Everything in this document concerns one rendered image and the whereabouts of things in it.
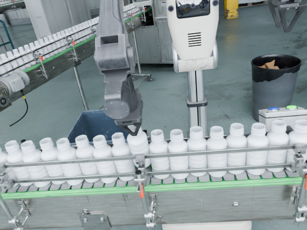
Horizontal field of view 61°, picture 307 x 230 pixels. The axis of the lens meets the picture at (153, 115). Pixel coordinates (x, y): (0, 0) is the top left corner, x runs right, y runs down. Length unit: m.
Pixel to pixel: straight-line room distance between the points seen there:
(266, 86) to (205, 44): 1.58
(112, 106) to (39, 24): 6.26
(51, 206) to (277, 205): 0.75
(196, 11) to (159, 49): 3.35
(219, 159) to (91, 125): 0.91
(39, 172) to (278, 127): 0.75
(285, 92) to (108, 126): 1.86
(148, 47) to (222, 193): 3.92
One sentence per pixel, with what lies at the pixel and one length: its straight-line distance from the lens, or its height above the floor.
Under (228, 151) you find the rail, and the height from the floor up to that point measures 1.11.
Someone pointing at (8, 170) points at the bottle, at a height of 1.07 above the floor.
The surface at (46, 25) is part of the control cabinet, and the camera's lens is 6.66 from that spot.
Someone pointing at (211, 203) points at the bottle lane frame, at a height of 0.91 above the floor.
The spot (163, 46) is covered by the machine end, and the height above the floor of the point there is 0.43.
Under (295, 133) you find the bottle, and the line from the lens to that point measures 0.85.
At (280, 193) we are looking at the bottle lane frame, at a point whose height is 0.95.
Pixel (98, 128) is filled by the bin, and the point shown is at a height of 0.83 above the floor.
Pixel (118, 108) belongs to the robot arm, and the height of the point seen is 1.34.
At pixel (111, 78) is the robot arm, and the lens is 0.59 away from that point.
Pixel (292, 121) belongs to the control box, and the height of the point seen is 1.09.
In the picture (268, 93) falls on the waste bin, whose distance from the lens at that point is 2.79.
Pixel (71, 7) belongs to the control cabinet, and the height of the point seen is 0.97.
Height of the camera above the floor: 1.60
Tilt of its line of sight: 29 degrees down
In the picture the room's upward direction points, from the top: 8 degrees counter-clockwise
